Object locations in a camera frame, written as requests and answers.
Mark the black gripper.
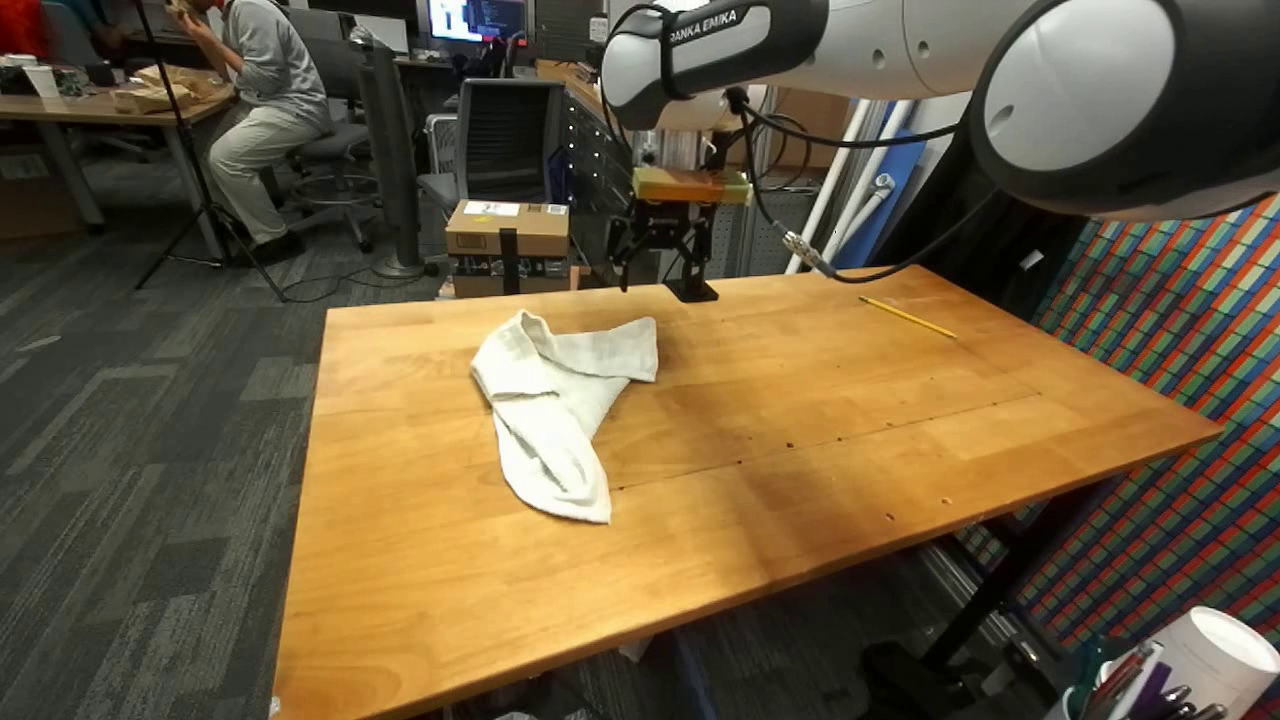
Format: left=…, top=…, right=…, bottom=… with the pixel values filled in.
left=613, top=202, right=721, bottom=293

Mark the white cloth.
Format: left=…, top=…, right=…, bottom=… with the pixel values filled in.
left=469, top=309, right=662, bottom=530

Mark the workbench with drawers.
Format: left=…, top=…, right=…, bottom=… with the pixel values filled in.
left=553, top=66, right=832, bottom=285

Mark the large cardboard box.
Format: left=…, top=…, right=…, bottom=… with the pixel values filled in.
left=763, top=86, right=854, bottom=175

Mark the blue leaning board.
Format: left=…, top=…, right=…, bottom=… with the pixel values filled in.
left=785, top=98, right=926, bottom=276

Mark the yellow pencil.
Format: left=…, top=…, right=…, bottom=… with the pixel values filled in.
left=854, top=293, right=959, bottom=343

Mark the black fabric drape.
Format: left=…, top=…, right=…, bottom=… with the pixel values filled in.
left=874, top=174, right=1113, bottom=315

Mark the computer monitor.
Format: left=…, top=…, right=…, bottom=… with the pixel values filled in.
left=423, top=0, right=535, bottom=47

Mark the grey office chair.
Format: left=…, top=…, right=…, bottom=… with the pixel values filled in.
left=284, top=14, right=403, bottom=251

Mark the seated person in grey shirt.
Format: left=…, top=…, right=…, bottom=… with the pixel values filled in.
left=171, top=0, right=336, bottom=270

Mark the black tripod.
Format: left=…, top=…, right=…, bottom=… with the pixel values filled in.
left=128, top=0, right=293, bottom=306

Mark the colourful patterned panel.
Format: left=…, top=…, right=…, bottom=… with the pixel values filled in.
left=1010, top=193, right=1280, bottom=655

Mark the round wooden table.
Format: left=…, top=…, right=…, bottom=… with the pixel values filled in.
left=0, top=61, right=237, bottom=132

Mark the white paper cup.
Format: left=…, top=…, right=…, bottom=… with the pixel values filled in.
left=1063, top=606, right=1280, bottom=720

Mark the black camera stand pole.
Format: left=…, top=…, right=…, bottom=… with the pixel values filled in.
left=661, top=204, right=730, bottom=309

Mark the wooden green wrist camera block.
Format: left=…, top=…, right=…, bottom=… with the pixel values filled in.
left=631, top=162, right=754, bottom=211

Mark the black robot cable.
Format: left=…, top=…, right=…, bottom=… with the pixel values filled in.
left=722, top=86, right=1004, bottom=287

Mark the short black post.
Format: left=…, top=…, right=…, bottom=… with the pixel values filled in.
left=495, top=223, right=522, bottom=302

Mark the black table leg frame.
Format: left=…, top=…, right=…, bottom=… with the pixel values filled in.
left=865, top=492, right=1113, bottom=712

